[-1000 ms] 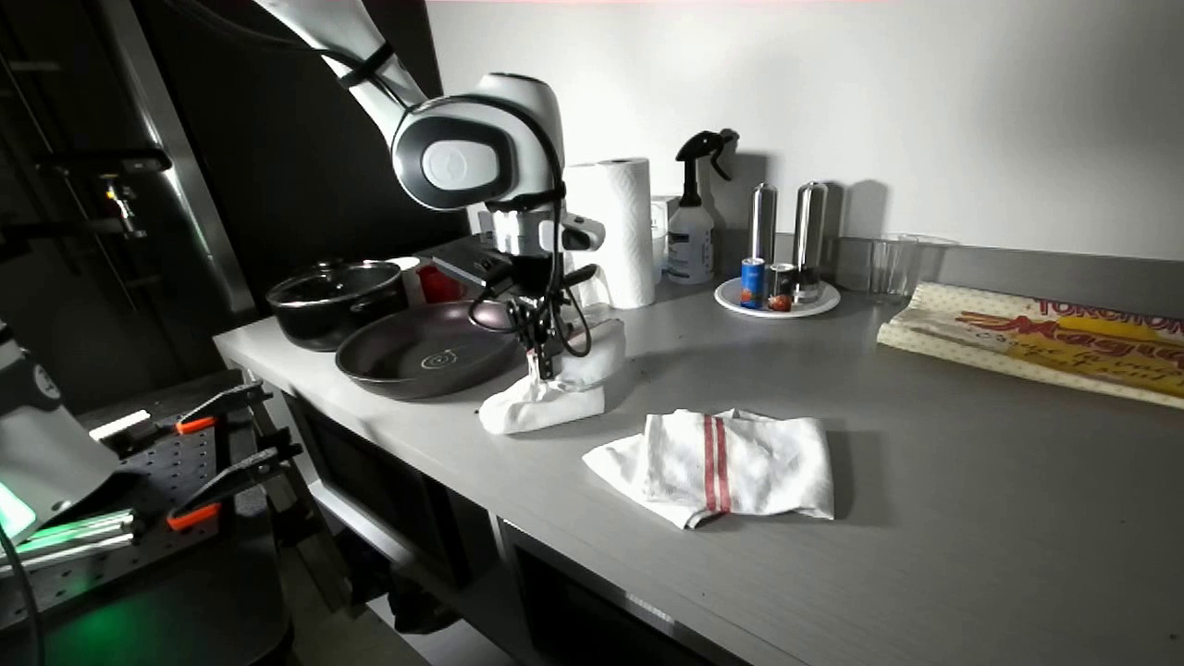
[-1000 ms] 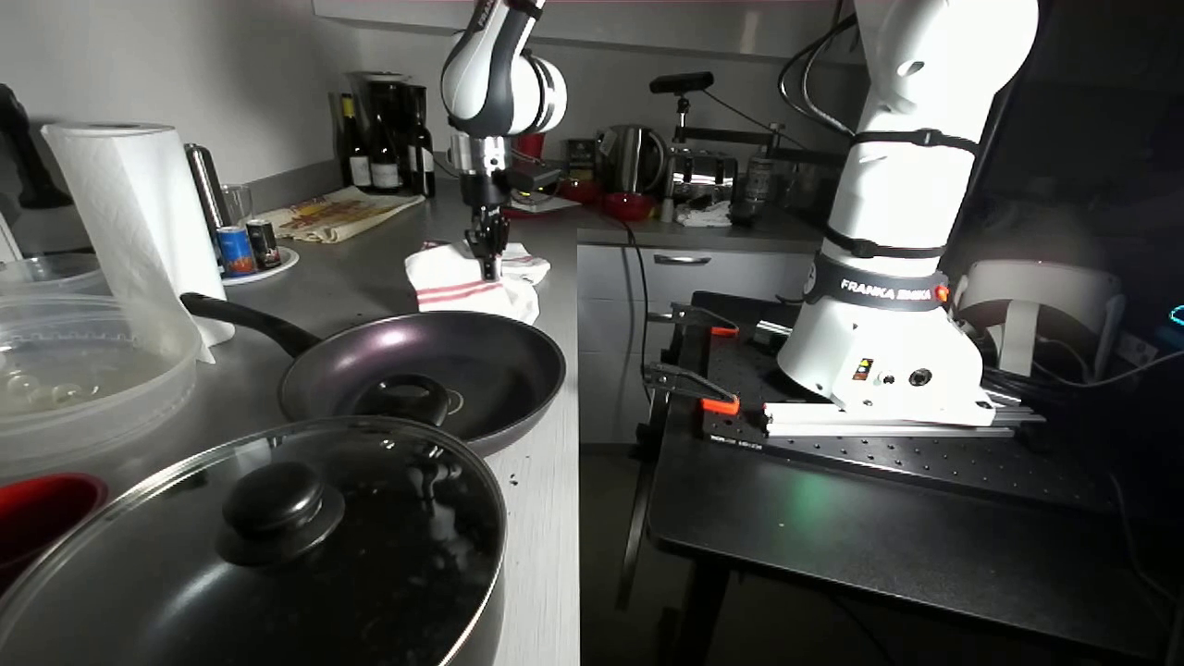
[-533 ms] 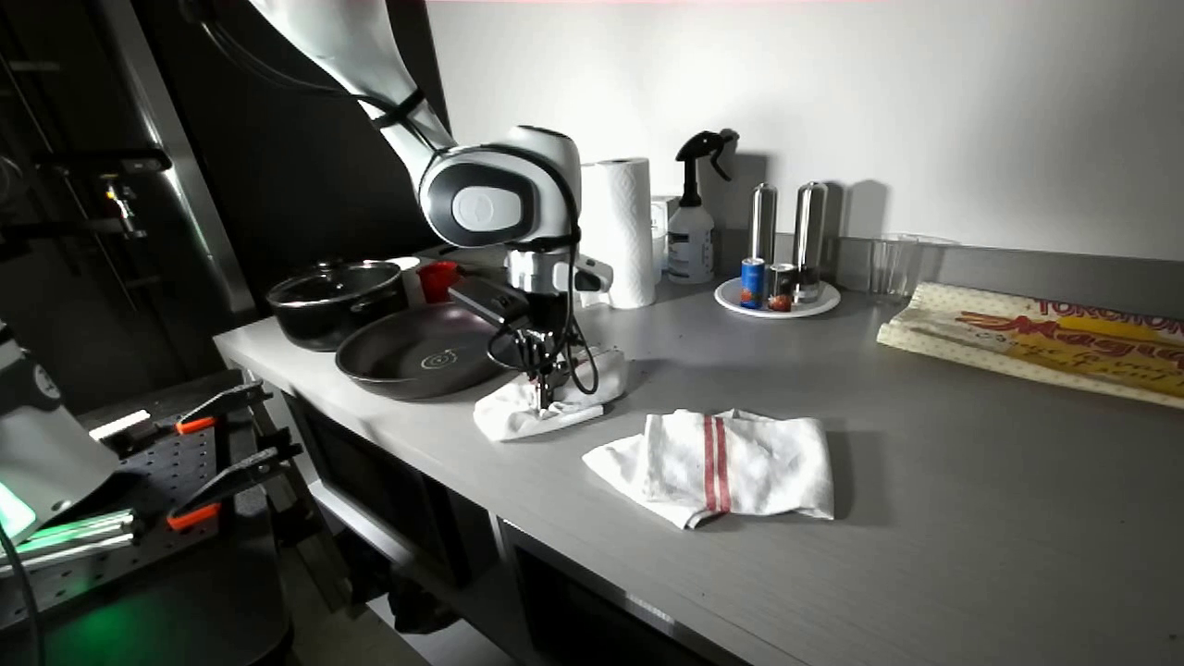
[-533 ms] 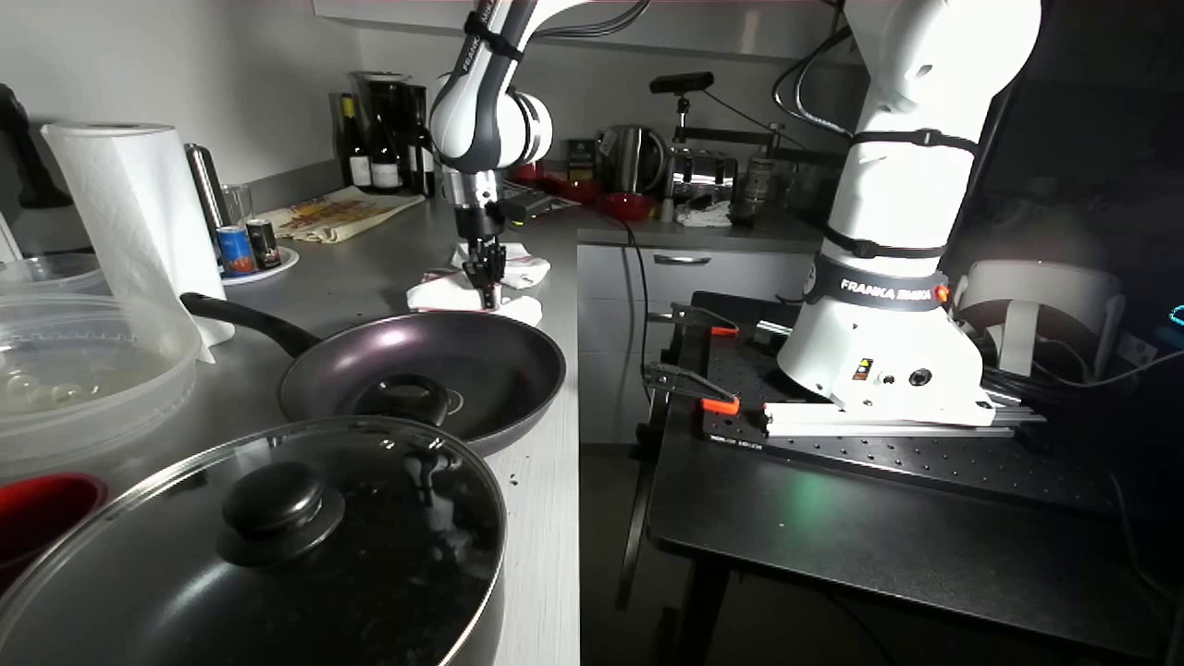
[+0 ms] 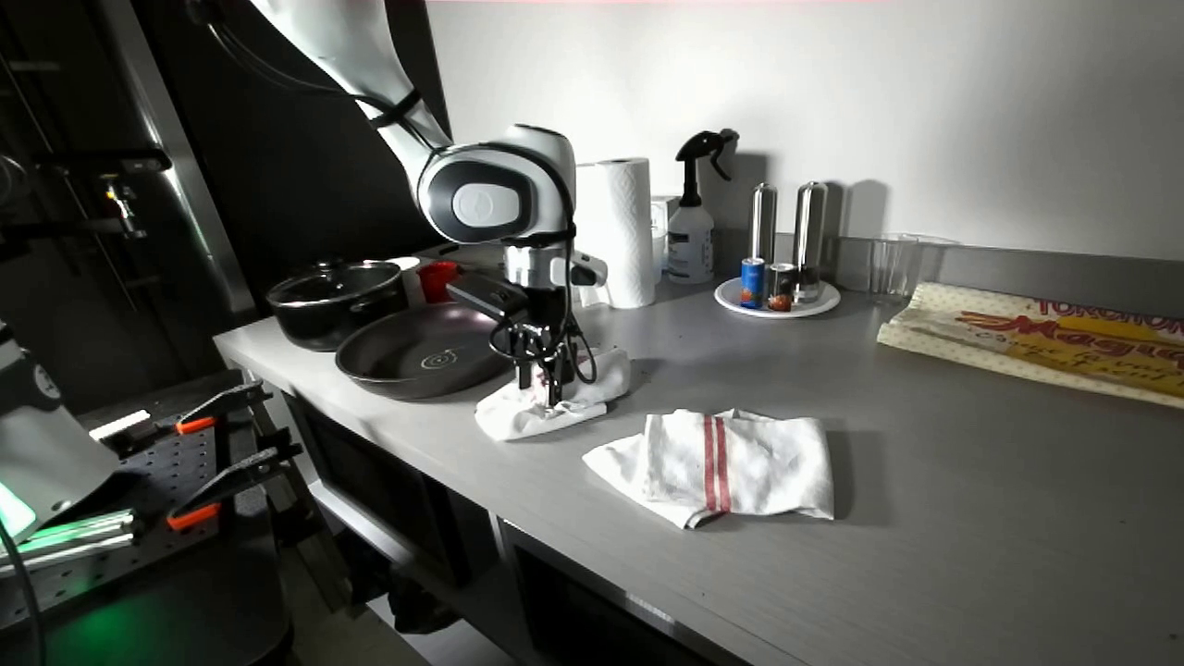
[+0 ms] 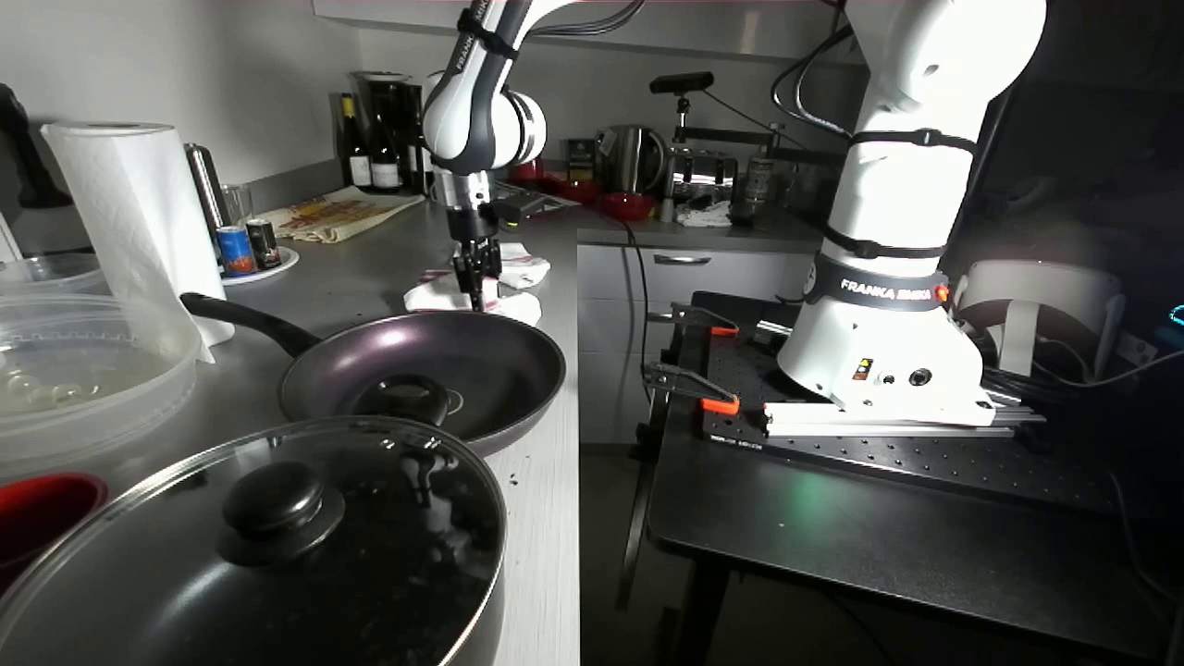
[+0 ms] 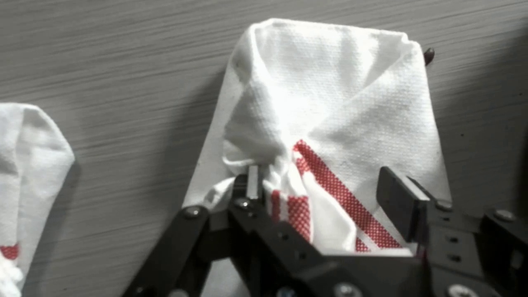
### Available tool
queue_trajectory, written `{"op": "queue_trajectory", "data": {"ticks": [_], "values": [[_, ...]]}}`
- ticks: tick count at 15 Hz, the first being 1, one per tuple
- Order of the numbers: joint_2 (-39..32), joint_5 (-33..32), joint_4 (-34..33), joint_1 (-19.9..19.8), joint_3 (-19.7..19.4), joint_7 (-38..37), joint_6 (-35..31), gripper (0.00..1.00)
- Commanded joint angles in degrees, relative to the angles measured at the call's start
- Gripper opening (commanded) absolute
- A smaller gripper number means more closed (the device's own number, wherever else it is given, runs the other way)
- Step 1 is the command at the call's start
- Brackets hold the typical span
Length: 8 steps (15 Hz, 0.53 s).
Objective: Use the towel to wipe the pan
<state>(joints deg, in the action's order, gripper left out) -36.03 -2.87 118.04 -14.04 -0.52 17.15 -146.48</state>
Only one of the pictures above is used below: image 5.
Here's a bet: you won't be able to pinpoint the black cooking pot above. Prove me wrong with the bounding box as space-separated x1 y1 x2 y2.
261 255 409 356

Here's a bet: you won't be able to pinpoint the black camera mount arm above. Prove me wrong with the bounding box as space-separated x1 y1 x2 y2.
0 143 174 271

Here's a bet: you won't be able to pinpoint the orange handled clamp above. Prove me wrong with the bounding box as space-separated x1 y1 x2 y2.
163 426 307 535
123 377 275 460

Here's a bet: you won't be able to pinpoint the grey counter cabinet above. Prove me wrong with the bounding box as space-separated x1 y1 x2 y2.
275 392 742 666

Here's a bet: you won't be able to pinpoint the grey aluminium frame post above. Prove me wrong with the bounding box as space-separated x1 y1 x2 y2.
91 0 260 318

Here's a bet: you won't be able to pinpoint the dark purple frying pan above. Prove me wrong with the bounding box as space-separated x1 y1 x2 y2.
333 301 522 402

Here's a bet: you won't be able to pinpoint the red mug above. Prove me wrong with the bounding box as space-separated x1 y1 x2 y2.
414 255 467 307

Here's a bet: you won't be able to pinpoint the aluminium mounting rail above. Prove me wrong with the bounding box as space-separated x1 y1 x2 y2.
0 503 142 581

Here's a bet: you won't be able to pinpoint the white paper towel roll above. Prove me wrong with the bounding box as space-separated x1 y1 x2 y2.
571 156 657 313

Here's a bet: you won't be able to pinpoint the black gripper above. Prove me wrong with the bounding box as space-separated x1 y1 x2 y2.
492 282 584 409

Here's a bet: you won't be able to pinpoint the clear drinking glass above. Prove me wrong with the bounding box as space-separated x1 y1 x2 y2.
861 232 947 303

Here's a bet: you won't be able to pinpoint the blue can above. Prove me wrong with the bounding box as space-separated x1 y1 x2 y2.
736 255 772 312

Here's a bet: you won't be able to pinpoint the black robot table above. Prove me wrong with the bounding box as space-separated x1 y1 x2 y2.
0 402 307 666

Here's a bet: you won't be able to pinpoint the spray bottle black trigger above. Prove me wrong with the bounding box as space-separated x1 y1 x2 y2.
657 126 742 292

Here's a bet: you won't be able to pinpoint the white round plate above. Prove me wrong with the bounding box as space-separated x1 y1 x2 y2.
710 276 848 327

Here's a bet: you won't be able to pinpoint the white towel red stripes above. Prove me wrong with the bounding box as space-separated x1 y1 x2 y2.
580 405 839 535
471 341 638 446

